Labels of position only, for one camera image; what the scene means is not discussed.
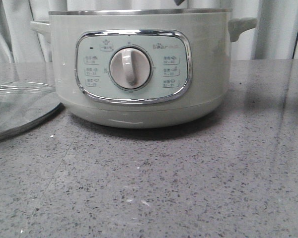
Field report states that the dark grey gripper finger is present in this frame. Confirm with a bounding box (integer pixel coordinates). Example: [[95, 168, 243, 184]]
[[174, 0, 188, 6]]

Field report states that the pale green electric cooking pot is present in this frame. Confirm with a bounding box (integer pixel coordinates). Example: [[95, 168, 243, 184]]
[[30, 8, 257, 128]]

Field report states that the glass pot lid steel rim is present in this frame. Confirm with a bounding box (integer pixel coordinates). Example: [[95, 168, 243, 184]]
[[0, 81, 63, 141]]

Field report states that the white pleated curtain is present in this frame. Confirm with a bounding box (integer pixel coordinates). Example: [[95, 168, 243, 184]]
[[0, 0, 298, 63]]

